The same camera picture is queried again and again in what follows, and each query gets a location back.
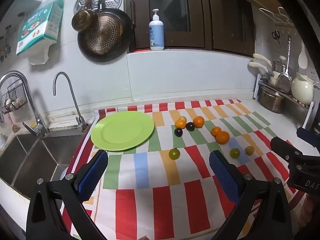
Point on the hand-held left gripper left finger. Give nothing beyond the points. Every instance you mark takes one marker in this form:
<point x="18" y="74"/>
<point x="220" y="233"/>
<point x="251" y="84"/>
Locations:
<point x="93" y="172"/>

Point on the white rice paddle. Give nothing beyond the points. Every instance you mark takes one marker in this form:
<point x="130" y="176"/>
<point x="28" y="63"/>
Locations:
<point x="302" y="57"/>

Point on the striped colourful table cloth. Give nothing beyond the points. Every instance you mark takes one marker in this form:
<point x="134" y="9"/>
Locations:
<point x="150" y="172"/>

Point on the slim gooseneck steel faucet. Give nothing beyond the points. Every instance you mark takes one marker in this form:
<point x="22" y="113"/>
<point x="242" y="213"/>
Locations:
<point x="75" y="105"/>

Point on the teal paper towel box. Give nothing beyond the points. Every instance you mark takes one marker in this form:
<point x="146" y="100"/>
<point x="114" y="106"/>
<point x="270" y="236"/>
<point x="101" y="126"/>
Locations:
<point x="40" y="27"/>

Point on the metal spatula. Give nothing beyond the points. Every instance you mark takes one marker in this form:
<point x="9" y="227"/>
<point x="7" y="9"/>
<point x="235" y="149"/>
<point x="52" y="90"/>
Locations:
<point x="283" y="81"/>

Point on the cream ceramic kettle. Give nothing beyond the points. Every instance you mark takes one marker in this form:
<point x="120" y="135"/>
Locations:
<point x="302" y="90"/>

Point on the dark purple round fruit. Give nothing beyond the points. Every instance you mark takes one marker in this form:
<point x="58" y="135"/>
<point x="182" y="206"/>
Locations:
<point x="190" y="126"/>
<point x="178" y="132"/>

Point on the metal dish rack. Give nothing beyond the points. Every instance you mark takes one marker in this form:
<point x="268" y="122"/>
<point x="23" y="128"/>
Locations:
<point x="258" y="87"/>

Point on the small steel lidded pot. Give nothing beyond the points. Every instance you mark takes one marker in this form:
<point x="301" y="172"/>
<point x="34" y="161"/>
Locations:
<point x="278" y="66"/>

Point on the black scissors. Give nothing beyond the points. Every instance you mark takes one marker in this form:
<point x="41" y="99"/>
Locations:
<point x="276" y="36"/>

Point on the stainless steel sink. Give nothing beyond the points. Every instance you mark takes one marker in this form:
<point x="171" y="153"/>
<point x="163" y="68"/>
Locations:
<point x="37" y="160"/>

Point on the white pump soap bottle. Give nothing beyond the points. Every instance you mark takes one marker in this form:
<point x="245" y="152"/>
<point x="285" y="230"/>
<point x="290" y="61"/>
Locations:
<point x="156" y="35"/>

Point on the black appliance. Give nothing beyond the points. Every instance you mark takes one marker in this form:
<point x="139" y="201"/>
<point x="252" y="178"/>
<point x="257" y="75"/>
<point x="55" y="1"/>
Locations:
<point x="312" y="125"/>

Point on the stainless steel pot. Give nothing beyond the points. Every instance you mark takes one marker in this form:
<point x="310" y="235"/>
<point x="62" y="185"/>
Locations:
<point x="271" y="100"/>

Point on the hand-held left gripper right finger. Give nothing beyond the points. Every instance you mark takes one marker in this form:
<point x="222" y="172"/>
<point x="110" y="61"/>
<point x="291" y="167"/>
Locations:
<point x="223" y="175"/>

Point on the white paper towel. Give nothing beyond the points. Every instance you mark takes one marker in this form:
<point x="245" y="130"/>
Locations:
<point x="37" y="55"/>

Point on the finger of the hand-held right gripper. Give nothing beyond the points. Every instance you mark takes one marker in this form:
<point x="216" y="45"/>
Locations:
<point x="282" y="147"/>
<point x="308" y="136"/>

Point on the dark wooden window frame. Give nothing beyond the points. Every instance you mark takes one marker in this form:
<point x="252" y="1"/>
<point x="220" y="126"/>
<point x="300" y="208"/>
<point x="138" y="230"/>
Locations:
<point x="197" y="17"/>

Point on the person's right hand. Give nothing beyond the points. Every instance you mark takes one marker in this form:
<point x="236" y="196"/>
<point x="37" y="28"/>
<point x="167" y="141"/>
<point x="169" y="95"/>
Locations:
<point x="307" y="212"/>

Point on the large steel kitchen faucet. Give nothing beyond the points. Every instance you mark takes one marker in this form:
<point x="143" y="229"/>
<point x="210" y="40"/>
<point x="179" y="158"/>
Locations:
<point x="35" y="120"/>

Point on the green plate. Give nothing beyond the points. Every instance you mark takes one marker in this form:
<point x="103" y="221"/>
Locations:
<point x="122" y="131"/>

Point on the black frying pan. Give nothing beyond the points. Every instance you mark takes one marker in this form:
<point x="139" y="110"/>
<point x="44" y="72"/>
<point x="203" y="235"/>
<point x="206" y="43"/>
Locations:
<point x="105" y="40"/>

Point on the small tan round fruit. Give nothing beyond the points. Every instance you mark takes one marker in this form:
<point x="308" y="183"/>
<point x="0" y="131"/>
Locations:
<point x="182" y="118"/>
<point x="249" y="150"/>

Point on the orange mandarin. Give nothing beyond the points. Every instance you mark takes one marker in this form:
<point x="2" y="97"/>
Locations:
<point x="222" y="137"/>
<point x="180" y="124"/>
<point x="198" y="121"/>
<point x="215" y="130"/>

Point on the small brass saucepan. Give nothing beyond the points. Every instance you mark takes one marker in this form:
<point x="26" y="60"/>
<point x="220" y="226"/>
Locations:
<point x="83" y="20"/>

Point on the green tomato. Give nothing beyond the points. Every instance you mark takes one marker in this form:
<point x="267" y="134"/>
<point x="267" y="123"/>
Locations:
<point x="174" y="153"/>
<point x="235" y="152"/>

